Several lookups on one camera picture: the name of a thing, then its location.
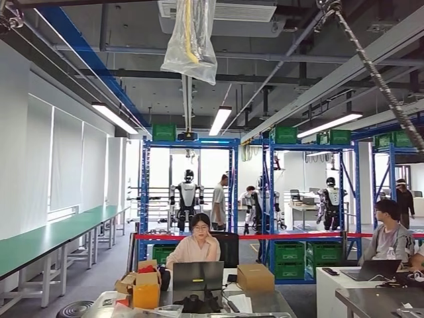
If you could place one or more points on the blue metal shelf rack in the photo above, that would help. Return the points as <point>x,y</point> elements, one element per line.
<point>143,197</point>
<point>392,175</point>
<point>271,197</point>

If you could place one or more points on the green-top workbench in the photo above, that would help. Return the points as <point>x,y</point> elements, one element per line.
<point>109,211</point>
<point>39,243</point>

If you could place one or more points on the steel workbench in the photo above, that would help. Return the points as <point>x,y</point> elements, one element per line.
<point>374,303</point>

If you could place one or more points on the black and yellow hoist box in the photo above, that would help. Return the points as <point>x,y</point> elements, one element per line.
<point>187,136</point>

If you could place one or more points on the long ceiling light strip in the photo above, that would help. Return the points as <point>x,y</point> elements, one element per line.
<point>330,125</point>
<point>220,120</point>
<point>114,117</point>

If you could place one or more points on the person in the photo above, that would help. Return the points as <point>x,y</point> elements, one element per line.
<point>219,204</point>
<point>418,261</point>
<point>387,239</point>
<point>249,191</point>
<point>192,252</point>
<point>404,202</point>

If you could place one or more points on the white and black humanoid robot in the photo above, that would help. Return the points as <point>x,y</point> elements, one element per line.
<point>256,206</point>
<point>331,202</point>
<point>188,195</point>

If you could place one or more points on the black office chair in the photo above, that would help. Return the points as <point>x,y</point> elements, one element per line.
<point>230,250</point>

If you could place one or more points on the grey open laptop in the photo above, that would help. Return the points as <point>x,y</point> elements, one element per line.
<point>374,268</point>
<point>198,275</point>

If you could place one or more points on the clear hanging plastic bag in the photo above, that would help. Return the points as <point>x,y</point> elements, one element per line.
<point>190,44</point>

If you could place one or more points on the black smartphone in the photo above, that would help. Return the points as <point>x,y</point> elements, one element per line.
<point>330,271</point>
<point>231,278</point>

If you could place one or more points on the closed cardboard box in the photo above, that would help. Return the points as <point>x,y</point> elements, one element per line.
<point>256,278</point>

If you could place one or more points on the red cloth item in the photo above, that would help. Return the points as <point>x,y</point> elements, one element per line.
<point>146,269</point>

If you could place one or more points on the black gear pile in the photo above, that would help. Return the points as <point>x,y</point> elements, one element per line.
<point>197,303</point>

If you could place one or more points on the white paper sheets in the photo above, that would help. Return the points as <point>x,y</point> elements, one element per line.
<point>241,303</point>

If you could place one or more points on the grey roller blind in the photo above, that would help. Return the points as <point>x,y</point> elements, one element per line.
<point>94,164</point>
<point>39,153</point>
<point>66,158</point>

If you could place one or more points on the grey steel table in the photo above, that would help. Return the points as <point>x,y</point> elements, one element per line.
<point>268,305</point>

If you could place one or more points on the open cardboard box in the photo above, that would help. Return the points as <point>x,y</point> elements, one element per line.
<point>126,283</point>

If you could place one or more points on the white table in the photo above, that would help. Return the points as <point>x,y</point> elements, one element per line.
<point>326,294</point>

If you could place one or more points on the blue overhead beam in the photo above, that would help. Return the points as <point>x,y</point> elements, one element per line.
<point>83,48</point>

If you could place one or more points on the round floor fan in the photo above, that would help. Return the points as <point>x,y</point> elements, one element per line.
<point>75,310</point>

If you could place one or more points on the clear plastic bottle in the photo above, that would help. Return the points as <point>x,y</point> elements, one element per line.
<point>391,254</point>

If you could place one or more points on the large black bag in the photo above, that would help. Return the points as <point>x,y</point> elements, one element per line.
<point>410,281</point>

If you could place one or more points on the white twin overhead rail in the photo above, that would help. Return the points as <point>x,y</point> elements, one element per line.
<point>187,103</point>

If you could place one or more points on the leaning dark frame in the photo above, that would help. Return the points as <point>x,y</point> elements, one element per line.
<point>132,250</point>

